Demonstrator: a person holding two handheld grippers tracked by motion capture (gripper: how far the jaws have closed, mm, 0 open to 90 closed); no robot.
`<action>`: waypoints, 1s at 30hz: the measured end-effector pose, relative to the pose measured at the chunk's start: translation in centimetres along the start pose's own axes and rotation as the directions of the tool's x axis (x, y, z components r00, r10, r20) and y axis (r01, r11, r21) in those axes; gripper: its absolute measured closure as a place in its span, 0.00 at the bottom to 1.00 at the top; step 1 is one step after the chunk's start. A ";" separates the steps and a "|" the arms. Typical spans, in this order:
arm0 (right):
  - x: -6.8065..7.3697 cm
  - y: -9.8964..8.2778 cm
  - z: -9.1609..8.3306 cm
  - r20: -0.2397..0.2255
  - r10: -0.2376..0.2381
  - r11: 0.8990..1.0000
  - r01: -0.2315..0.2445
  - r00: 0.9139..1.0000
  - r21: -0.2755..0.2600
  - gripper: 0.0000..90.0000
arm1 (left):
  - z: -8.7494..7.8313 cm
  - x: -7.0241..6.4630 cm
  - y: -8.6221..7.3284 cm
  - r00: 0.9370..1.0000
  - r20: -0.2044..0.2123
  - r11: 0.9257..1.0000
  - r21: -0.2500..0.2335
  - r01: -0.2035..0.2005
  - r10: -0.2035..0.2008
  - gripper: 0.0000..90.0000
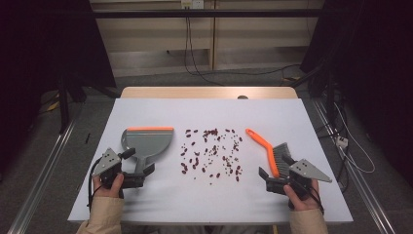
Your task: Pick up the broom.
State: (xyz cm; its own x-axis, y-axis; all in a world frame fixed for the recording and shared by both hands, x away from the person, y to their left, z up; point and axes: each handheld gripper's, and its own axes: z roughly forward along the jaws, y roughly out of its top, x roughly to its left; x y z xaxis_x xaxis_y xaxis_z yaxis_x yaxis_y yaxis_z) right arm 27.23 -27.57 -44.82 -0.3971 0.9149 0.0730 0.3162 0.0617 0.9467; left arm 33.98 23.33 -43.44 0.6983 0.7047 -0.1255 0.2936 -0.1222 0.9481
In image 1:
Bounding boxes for hanging black cable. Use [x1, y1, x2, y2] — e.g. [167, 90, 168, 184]
[183, 6, 226, 87]

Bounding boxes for black metal stand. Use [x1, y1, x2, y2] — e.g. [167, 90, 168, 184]
[56, 74, 87, 135]
[290, 62, 339, 125]

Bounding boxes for white wall socket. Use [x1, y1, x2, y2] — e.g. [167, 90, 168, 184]
[180, 0, 205, 10]

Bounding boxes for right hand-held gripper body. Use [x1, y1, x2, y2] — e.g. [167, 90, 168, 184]
[266, 158, 333, 199]

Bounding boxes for black cable along floor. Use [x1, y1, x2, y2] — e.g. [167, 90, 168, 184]
[198, 63, 301, 77]

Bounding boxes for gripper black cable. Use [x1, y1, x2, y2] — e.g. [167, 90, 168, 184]
[298, 181, 325, 215]
[87, 157, 103, 209]

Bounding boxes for dark curtain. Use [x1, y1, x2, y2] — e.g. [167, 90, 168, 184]
[300, 0, 413, 188]
[0, 0, 117, 183]

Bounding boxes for aluminium floor rail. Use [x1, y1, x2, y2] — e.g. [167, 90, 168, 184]
[311, 98, 397, 234]
[7, 110, 84, 234]

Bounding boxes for black cable bundle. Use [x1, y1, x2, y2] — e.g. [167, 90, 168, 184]
[319, 123, 350, 189]

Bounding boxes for person's right hand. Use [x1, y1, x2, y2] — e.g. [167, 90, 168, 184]
[282, 178, 320, 212]

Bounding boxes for white table cover sheet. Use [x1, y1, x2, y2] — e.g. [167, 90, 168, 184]
[67, 97, 354, 225]

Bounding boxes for person's left hand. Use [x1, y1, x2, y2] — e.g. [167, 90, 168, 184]
[92, 173, 125, 199]

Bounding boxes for red beans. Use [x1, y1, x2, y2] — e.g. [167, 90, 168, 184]
[179, 128, 244, 186]

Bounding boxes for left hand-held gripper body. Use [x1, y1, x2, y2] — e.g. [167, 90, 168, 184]
[92, 147, 146, 190]

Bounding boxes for wooden table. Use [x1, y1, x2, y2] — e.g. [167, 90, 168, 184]
[120, 86, 299, 99]

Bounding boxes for grey dustpan with orange edge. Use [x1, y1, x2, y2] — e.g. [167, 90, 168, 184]
[121, 126, 175, 178]

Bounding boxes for white cable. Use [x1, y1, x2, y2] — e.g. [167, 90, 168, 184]
[334, 101, 376, 175]

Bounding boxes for white power strip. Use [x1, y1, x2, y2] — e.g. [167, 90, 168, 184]
[335, 136, 350, 149]

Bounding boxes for black horizontal bar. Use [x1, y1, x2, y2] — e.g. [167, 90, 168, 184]
[92, 9, 325, 19]

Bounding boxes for orange brush with grey bristles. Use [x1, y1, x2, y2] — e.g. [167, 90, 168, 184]
[244, 128, 295, 179]

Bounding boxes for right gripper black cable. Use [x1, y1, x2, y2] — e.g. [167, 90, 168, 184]
[298, 181, 325, 215]

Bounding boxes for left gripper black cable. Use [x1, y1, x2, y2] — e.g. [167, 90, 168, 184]
[87, 157, 103, 209]

